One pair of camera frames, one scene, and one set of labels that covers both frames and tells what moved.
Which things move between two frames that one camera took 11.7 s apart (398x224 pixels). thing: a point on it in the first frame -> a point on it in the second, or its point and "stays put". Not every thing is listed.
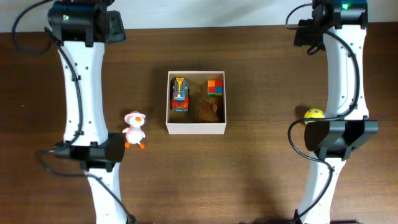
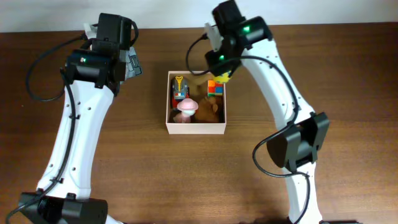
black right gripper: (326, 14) -> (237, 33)
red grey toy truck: (180, 95) stays put
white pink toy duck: (134, 133) -> (188, 107)
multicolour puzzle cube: (215, 88) stays put
